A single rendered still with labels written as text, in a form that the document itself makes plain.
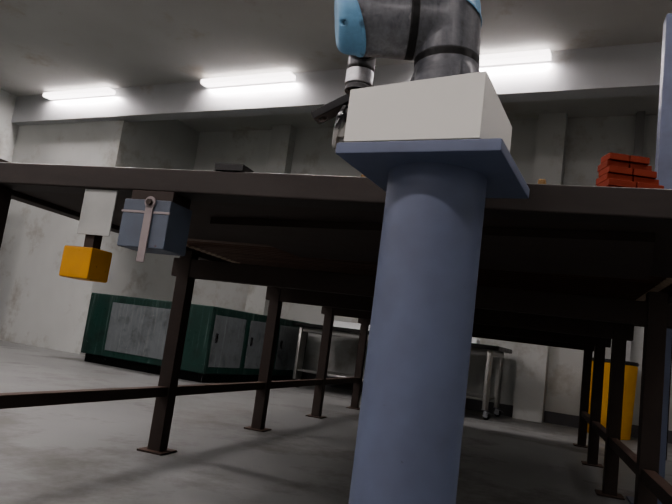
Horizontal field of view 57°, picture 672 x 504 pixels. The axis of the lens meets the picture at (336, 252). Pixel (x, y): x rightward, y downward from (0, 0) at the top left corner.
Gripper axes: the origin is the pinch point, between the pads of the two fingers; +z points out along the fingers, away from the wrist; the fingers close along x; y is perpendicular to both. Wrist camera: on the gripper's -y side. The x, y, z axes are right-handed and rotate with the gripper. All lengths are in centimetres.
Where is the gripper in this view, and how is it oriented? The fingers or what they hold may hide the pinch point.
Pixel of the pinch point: (341, 158)
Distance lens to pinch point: 166.6
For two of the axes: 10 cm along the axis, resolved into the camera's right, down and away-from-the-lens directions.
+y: 9.3, 0.7, -3.6
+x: 3.5, 1.8, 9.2
